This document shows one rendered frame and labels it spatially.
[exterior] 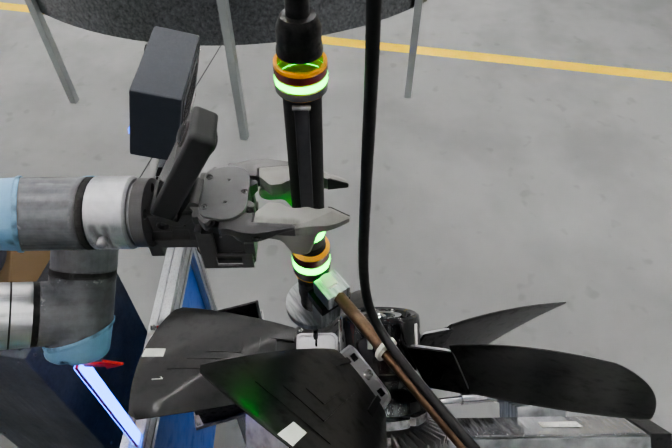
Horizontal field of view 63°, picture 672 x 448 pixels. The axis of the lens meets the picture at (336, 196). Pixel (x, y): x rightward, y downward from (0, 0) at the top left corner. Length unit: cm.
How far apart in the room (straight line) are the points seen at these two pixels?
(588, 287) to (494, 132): 101
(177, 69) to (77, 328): 74
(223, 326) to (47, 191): 40
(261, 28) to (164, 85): 142
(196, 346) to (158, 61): 69
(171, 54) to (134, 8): 139
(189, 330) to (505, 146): 237
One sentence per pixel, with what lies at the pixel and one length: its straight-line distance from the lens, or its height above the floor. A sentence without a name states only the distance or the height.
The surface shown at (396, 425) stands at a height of 119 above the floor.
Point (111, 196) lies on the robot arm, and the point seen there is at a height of 156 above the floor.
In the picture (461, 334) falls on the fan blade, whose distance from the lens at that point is 96.
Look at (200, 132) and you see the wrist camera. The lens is 49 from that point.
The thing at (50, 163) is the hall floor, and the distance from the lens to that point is 316.
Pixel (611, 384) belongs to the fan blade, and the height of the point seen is 134.
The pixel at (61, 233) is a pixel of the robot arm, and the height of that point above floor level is 153.
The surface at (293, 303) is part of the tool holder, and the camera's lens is 71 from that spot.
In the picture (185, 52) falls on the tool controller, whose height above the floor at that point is 123.
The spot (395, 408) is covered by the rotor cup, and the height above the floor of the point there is 120.
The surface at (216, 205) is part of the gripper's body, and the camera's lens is 54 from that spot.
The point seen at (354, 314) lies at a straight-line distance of 60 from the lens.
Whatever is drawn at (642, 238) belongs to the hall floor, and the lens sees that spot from 283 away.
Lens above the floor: 195
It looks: 47 degrees down
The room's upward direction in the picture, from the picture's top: straight up
